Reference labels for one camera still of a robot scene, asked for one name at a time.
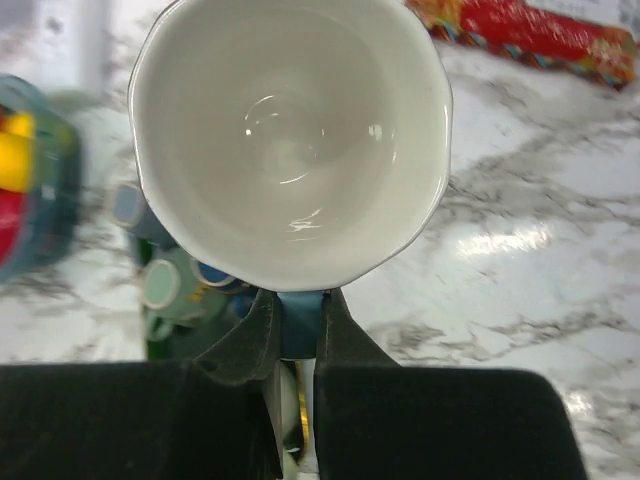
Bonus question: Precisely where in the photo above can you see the red snack packet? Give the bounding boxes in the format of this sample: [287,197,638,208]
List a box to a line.
[404,1,638,90]

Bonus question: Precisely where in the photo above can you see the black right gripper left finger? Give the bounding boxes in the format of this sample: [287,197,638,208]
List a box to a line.
[1,291,283,479]

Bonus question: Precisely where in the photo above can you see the mint green bird-print mug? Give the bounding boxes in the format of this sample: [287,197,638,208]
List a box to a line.
[141,247,240,341]

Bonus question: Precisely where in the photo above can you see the dark blue gold-rimmed cup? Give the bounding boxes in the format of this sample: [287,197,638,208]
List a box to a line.
[191,258,257,318]

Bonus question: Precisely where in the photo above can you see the black rectangular tray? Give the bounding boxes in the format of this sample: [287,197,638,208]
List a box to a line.
[129,235,257,360]

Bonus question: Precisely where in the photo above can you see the light blue hexagonal mug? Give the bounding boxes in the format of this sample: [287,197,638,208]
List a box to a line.
[126,0,455,359]

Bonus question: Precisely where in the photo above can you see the teal plastic fruit basket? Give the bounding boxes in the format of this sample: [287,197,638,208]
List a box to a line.
[1,74,82,281]

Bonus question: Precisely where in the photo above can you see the grey-blue small cup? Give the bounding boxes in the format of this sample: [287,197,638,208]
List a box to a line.
[107,182,157,236]

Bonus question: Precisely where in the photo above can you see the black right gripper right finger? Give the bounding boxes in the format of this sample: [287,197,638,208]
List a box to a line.
[314,289,587,480]

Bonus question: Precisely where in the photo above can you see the light green ceramic mug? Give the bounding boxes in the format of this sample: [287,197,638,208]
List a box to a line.
[280,360,310,463]

